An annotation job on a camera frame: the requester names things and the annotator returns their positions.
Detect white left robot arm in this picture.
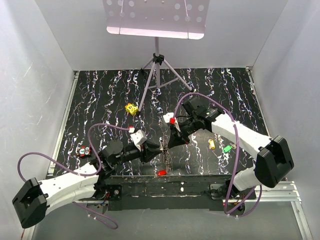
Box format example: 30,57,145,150
12,140,164,229

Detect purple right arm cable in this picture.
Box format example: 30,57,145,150
173,92,263,217

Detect metal key ring disc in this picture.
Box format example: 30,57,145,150
160,139,172,173

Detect yellow toy block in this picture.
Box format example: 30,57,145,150
125,103,139,116

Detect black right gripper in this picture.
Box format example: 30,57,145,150
167,115,200,149

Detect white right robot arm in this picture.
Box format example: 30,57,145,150
163,96,294,199

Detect green tag key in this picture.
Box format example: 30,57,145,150
222,144,237,153

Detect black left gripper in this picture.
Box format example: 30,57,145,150
112,140,162,166

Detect red tag key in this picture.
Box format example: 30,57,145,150
157,169,167,176

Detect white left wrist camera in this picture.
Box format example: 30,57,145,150
129,126,147,146

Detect yellow tag key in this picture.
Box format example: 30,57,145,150
208,139,216,150

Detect red owl toy block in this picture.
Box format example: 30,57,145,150
76,146,91,158

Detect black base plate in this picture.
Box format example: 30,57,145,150
82,174,286,212

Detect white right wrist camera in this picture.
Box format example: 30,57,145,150
162,112,181,132

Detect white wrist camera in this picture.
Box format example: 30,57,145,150
129,126,147,146
162,112,181,132

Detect lilac music stand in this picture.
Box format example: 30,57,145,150
102,0,210,114

